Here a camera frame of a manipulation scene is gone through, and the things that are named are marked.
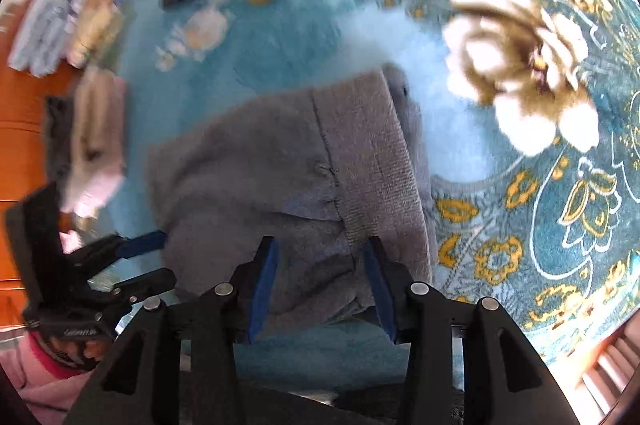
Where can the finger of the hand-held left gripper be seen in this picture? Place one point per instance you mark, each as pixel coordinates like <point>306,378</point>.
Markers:
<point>145,242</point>
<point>150,280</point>

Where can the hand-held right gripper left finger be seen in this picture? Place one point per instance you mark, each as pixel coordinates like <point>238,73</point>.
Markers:
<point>262,290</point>

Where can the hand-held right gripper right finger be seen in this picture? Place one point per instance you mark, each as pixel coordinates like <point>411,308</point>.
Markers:
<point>379,290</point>

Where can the grey sweatshirt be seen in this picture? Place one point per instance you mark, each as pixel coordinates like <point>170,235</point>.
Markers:
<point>260,165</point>

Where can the person's left forearm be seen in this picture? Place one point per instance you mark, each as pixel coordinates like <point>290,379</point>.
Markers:
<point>35,385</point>

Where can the person's left hand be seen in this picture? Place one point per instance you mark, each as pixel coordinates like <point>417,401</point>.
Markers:
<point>75,352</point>

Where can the beige cloth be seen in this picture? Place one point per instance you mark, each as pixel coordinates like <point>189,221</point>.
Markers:
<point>97,25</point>

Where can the white slatted fixture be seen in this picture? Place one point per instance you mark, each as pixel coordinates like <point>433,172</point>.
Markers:
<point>610,365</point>

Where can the blue floral blanket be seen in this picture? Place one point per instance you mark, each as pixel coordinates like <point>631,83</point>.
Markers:
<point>310,35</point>

